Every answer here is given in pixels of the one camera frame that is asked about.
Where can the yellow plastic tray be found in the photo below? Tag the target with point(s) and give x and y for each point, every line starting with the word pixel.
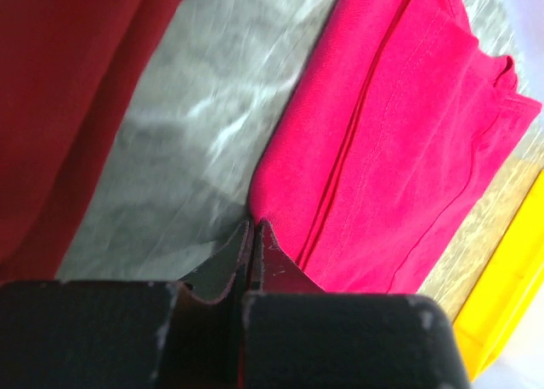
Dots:
pixel 505 289

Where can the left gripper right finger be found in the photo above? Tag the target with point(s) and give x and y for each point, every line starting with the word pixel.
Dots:
pixel 277 346

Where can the folded dark red t shirt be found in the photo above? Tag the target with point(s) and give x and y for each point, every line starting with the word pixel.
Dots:
pixel 68 72

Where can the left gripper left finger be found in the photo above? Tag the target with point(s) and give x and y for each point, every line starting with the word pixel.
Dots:
pixel 203 344

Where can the pink t shirt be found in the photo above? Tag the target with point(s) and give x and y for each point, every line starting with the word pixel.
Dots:
pixel 395 130

